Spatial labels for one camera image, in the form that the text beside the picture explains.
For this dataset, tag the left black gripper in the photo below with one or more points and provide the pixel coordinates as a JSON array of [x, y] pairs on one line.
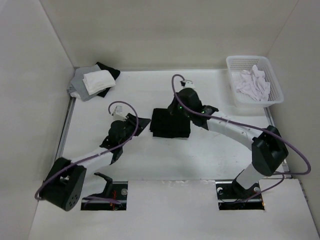
[[142, 123]]

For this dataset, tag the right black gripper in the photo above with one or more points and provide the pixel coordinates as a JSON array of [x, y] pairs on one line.
[[172, 108]]

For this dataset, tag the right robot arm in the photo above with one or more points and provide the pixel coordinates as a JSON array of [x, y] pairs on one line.
[[267, 151]]

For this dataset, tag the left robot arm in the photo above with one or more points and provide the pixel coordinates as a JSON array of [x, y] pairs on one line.
[[65, 180]]

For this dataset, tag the folded white tank top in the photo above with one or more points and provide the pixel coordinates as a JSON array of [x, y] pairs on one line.
[[98, 81]]

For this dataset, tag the folded grey tank top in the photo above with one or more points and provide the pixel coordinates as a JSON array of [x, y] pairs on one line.
[[77, 84]]

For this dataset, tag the white tank top in basket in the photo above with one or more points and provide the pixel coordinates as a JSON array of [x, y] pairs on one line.
[[253, 84]]

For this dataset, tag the white plastic basket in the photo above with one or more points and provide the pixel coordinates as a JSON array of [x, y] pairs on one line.
[[236, 64]]

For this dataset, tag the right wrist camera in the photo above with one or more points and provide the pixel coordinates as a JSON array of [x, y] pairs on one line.
[[187, 84]]

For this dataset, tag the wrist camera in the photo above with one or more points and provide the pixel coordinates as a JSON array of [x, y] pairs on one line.
[[187, 84], [118, 114]]

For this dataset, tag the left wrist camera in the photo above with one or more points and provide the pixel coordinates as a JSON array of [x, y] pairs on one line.
[[118, 114]]

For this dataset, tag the left aluminium rail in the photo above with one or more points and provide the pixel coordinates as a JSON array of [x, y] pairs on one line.
[[65, 130]]

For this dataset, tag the aluminium rail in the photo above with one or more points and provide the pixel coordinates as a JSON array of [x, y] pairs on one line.
[[65, 130], [272, 120]]

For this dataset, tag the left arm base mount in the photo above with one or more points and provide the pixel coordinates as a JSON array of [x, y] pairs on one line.
[[112, 198]]

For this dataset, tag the right aluminium rail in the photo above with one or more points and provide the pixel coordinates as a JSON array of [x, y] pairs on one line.
[[272, 120]]

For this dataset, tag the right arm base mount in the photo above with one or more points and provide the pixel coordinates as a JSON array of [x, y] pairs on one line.
[[230, 196]]

